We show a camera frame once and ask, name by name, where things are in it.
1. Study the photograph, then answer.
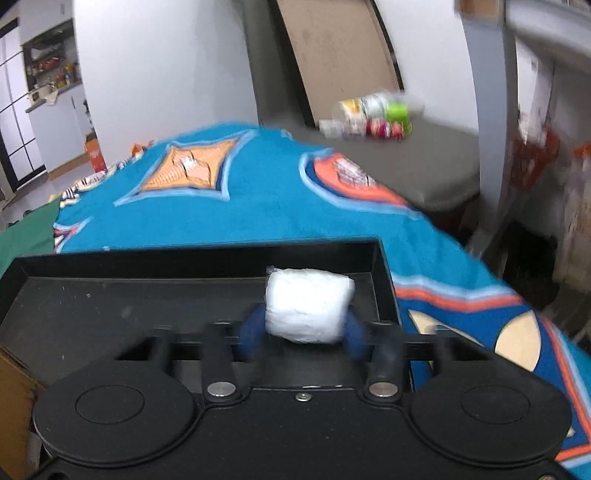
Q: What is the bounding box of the brown cardboard box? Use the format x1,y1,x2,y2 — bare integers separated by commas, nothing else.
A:
0,345,40,479

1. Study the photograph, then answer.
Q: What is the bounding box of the leaning brown board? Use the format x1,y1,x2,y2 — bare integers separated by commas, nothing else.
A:
270,0,401,128

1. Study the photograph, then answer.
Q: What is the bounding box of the green lidded container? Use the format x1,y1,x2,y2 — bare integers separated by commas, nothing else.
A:
386,103,412,139

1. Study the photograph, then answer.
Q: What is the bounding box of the white kitchen cabinet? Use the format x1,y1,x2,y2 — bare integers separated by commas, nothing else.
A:
26,83,92,180

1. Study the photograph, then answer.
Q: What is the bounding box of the black framed glass door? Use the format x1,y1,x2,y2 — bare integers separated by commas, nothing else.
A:
0,19,45,191

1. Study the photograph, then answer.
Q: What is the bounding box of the blue patterned blanket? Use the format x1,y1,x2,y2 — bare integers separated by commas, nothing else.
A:
54,123,590,479

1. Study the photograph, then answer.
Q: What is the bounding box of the green cloth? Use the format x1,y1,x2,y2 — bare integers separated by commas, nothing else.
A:
0,199,60,275

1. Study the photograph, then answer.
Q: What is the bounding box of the white tissue wad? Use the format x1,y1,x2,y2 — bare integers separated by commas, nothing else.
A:
266,269,356,344

